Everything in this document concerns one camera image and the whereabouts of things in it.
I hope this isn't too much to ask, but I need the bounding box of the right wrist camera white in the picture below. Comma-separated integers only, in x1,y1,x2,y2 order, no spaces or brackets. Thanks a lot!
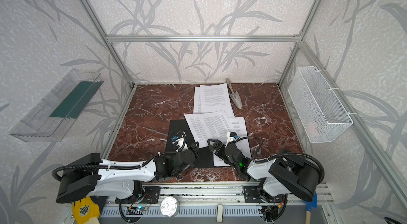
226,132,240,145

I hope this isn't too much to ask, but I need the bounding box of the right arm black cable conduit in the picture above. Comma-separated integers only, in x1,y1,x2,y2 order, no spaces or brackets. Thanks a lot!
235,135,325,186

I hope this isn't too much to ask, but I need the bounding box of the yellow black work glove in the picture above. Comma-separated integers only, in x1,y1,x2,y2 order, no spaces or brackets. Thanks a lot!
72,197,100,224

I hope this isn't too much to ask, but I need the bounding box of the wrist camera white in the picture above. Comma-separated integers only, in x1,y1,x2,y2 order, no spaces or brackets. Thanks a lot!
172,132,186,152
226,132,240,145

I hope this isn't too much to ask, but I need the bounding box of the white wire mesh basket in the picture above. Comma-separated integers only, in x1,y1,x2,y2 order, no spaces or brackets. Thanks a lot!
288,66,353,143

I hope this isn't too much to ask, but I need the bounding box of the printed paper sheet under stack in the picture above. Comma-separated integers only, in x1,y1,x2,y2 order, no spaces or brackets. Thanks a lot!
193,83,235,118

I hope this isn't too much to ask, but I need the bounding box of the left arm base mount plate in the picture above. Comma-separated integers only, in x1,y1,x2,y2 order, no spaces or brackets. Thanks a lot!
124,186,161,204

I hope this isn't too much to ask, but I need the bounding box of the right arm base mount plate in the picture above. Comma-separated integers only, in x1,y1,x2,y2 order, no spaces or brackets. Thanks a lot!
242,186,287,203

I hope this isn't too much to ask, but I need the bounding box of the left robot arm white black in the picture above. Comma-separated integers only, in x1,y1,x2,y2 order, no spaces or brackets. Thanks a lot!
52,142,199,203

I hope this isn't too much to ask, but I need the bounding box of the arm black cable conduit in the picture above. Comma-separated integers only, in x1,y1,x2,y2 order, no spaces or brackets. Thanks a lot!
235,135,325,186
51,130,188,182

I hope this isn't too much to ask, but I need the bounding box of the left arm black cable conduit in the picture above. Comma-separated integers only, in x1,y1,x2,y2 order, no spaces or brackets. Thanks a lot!
51,130,188,182

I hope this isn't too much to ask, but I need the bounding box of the metal garden trowel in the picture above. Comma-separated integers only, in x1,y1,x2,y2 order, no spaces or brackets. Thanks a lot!
225,78,242,109

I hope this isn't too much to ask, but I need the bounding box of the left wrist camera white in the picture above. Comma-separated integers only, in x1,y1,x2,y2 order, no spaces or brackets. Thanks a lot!
172,132,186,152

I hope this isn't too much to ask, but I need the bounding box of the clear plastic wall tray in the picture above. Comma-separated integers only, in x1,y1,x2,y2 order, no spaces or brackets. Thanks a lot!
10,69,104,142

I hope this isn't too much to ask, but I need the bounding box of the black folder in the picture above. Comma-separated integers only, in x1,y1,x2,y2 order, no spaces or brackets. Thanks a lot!
166,118,252,169

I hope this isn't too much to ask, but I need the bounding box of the printed paper sheet top stack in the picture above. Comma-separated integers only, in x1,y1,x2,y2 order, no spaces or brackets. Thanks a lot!
213,118,251,167

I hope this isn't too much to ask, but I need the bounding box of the blue shovel wooden handle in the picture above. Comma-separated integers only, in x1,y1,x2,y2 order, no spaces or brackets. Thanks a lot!
303,193,318,224

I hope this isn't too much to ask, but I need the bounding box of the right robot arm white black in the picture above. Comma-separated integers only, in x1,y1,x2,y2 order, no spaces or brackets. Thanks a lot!
207,137,325,202

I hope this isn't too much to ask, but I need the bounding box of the pink object in basket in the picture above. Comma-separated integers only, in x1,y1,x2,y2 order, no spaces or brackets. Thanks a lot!
305,122,319,140

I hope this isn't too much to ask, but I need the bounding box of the round metal can lid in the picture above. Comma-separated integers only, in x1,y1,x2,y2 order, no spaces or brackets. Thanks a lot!
160,196,180,217

